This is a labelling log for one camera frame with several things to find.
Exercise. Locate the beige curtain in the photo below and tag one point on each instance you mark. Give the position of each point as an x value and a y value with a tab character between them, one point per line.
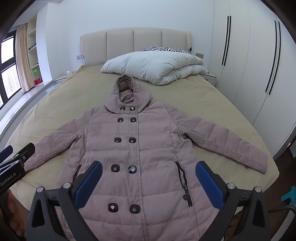
24	60

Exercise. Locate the beige padded headboard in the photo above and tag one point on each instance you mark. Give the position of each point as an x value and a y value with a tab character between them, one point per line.
120	44

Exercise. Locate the teal plastic stool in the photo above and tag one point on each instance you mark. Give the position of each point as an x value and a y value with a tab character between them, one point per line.
289	197

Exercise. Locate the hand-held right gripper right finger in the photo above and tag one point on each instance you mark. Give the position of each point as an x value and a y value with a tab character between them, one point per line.
209	183

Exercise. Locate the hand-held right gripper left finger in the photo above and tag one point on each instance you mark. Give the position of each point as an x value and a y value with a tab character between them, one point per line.
89	183

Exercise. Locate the red box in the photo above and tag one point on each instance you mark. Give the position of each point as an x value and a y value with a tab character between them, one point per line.
38	82

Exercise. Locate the white folded duvet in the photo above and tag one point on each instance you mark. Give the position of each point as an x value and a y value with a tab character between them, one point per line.
157	66

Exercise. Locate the green container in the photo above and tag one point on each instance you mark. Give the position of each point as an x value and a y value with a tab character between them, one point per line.
35	73

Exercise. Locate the white wardrobe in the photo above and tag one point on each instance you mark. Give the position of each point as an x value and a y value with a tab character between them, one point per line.
252	58

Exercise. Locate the white wall shelf unit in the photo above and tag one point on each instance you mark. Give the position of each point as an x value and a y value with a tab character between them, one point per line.
34	53

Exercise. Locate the mauve hooded down jacket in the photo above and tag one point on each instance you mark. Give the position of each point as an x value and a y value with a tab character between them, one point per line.
148	139

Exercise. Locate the person's left forearm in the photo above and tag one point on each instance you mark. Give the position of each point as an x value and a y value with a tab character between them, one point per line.
15	208

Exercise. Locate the wall socket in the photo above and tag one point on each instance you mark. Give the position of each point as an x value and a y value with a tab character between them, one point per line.
199	55
80	57

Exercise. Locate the white nightstand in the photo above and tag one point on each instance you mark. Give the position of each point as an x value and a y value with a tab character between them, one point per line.
211	78

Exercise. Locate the bed with tan sheet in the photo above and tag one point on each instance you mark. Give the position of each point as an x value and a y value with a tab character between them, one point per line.
69	99

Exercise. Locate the zebra striped pillow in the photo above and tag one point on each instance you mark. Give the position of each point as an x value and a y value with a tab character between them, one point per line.
183	51
159	49

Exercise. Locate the black framed window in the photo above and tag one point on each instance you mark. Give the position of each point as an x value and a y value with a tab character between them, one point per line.
8	69

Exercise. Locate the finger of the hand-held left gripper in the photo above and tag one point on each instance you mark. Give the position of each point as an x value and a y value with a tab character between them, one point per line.
25	151
5	151

